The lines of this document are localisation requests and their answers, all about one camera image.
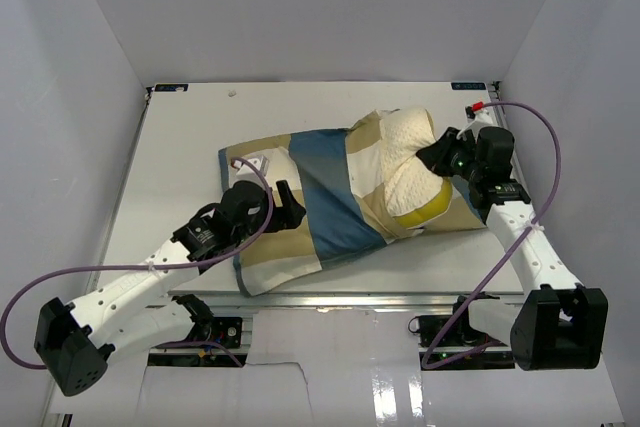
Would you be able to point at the white pillow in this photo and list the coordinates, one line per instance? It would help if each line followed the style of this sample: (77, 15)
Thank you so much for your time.
(413, 195)

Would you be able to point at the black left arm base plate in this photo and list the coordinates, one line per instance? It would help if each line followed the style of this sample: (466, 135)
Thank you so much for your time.
(217, 333)

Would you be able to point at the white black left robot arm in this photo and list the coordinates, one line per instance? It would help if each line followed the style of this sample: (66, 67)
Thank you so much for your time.
(78, 340)

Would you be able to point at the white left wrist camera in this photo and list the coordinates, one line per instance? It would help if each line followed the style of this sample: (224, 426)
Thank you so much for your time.
(248, 166)

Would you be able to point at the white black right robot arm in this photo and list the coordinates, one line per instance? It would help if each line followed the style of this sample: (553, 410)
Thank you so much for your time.
(561, 323)

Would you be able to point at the blue beige white checked pillowcase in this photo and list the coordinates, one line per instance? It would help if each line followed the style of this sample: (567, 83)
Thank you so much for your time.
(336, 175)

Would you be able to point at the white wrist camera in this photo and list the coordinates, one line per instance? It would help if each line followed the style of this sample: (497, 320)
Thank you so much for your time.
(478, 117)
(248, 166)

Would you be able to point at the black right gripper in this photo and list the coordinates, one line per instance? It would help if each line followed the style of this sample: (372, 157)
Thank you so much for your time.
(435, 155)

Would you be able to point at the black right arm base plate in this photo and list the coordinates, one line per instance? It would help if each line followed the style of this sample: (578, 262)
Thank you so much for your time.
(425, 328)

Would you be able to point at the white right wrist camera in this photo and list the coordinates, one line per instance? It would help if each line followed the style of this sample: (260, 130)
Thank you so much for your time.
(478, 117)

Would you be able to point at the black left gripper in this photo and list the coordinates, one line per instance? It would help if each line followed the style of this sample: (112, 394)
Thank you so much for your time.
(289, 214)

